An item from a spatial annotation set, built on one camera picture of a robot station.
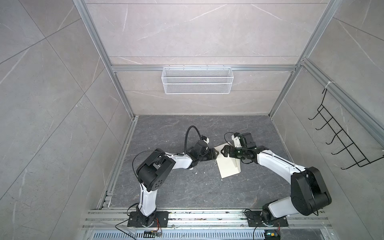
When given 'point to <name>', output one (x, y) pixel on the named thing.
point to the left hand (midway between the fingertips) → (217, 151)
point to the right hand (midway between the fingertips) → (227, 150)
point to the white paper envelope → (227, 165)
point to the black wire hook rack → (360, 159)
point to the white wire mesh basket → (195, 80)
